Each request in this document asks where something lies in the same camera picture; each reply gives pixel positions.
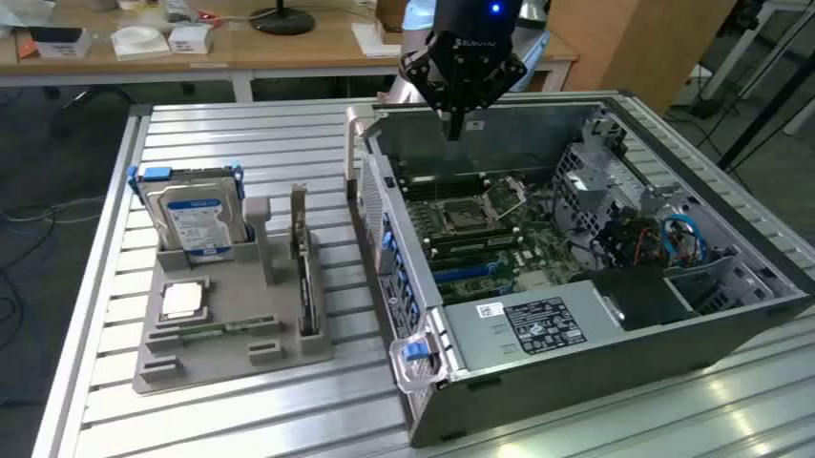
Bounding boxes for metal socket cover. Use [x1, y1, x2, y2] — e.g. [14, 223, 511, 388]
[484, 176, 529, 216]

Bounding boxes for blue wire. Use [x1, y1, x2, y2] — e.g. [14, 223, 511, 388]
[659, 214, 709, 266]

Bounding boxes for clear plastic bag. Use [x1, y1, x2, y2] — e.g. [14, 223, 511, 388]
[0, 0, 58, 28]

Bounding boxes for grey perforated disk bay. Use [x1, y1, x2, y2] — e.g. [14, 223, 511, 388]
[552, 140, 644, 225]

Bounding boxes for CPU socket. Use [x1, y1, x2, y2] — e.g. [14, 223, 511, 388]
[437, 195, 497, 235]

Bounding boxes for green RAM stick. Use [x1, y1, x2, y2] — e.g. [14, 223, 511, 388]
[177, 318, 262, 338]

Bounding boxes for grey plastic parts rack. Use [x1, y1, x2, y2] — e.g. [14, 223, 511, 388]
[130, 196, 336, 396]

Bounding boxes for green motherboard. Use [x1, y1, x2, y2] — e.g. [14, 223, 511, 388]
[397, 169, 593, 306]

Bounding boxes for grey power supply unit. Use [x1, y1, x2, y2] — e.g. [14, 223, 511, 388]
[443, 280, 631, 373]

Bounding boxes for black round lamp base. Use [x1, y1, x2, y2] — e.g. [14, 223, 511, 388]
[248, 0, 317, 35]

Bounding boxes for blue floor cable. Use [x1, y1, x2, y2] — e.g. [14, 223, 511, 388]
[0, 209, 58, 406]

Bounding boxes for blue expansion slot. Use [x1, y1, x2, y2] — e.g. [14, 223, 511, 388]
[434, 262, 508, 283]

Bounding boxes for small white cabinet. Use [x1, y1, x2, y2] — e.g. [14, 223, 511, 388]
[672, 64, 715, 110]

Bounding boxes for white labelled box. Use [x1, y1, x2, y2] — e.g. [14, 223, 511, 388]
[168, 24, 214, 56]

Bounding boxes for white paper sheets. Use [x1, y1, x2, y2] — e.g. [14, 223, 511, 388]
[350, 22, 404, 59]

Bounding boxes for grey open disk bay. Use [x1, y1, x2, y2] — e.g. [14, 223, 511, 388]
[664, 252, 775, 316]

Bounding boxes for open black PC case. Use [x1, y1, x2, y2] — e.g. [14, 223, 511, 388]
[342, 93, 815, 449]

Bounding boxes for hard disk with blue bracket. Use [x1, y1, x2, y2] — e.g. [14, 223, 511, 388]
[126, 161, 256, 263]

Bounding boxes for dark RAM stick with label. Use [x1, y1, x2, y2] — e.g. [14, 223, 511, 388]
[432, 233, 520, 254]

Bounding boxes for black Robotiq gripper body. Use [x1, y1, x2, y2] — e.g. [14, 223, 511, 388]
[424, 0, 520, 112]

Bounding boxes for black stand pole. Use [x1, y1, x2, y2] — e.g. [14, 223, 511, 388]
[716, 61, 815, 171]

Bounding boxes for wooden cabinet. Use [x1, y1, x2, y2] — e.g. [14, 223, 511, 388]
[547, 0, 740, 115]

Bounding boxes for graphics card with metal bracket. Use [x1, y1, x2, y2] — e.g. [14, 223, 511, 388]
[286, 183, 325, 338]

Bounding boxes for red wire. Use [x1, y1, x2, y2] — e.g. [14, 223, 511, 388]
[632, 227, 660, 266]

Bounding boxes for silver CPU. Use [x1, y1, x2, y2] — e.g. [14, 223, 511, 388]
[158, 281, 206, 319]

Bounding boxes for white box with black top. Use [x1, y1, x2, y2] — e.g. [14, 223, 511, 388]
[28, 26, 94, 59]

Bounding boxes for black office chair base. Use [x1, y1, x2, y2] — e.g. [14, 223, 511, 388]
[46, 85, 138, 139]

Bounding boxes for grey floor cable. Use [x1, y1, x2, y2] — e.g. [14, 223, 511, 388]
[0, 193, 102, 223]

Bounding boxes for wooden desk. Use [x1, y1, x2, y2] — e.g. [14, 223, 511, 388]
[0, 0, 580, 90]

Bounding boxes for white metal desk frame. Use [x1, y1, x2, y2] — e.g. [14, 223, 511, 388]
[703, 0, 815, 135]

